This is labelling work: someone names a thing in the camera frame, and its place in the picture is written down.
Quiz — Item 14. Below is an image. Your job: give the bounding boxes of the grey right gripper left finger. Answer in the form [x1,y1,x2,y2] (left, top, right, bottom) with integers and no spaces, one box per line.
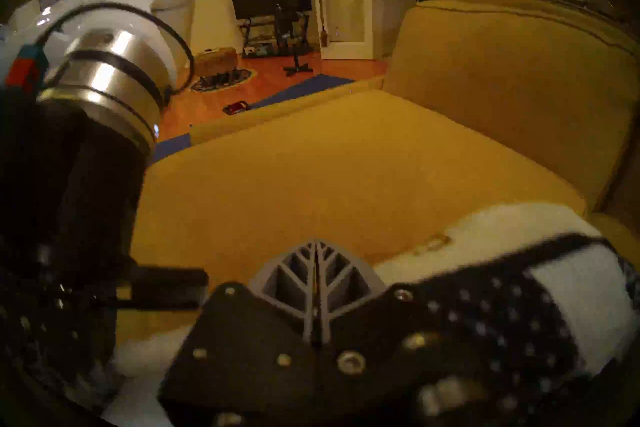
[157,240,321,427]

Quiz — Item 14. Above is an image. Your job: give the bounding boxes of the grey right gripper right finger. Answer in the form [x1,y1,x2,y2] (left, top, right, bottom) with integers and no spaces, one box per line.
[315,240,498,427]

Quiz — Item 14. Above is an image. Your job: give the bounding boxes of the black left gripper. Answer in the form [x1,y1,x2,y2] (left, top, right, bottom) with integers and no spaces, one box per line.
[0,96,208,381]

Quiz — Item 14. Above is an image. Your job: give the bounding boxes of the printed scripture fleece blanket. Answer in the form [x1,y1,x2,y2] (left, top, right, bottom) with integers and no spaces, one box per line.
[100,203,640,427]

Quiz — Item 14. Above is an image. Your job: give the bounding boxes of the oval dark floor mat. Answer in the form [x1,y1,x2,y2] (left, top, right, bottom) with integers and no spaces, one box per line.
[190,68,256,93]

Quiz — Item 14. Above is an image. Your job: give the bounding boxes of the brown floor basket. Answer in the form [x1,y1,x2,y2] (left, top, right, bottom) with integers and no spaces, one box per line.
[192,47,240,77]

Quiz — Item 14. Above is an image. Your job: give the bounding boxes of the black television stand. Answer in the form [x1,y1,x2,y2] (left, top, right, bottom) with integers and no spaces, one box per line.
[239,13,311,56]

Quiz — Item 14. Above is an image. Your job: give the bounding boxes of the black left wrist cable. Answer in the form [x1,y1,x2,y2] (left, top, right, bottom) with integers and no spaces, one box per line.
[35,2,196,104]

